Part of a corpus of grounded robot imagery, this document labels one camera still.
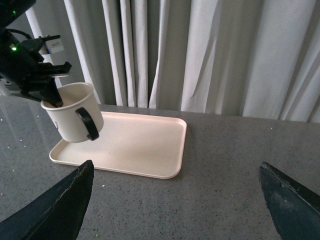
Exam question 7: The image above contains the grey pleated curtain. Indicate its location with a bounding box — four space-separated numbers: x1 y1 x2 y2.
64 0 320 123

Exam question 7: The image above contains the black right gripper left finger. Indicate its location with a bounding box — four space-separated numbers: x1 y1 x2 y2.
0 160 94 240

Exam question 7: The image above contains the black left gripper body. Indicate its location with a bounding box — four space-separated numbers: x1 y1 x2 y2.
0 34 72 102

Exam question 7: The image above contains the white smiley face mug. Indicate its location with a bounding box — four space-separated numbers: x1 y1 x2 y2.
41 82 104 143

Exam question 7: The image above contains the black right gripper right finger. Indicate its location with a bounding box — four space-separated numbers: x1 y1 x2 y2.
258 162 320 240

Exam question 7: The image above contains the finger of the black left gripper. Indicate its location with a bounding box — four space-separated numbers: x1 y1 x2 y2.
39 77 63 107

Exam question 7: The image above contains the beige rectangular tray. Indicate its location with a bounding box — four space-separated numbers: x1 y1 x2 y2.
49 112 187 179

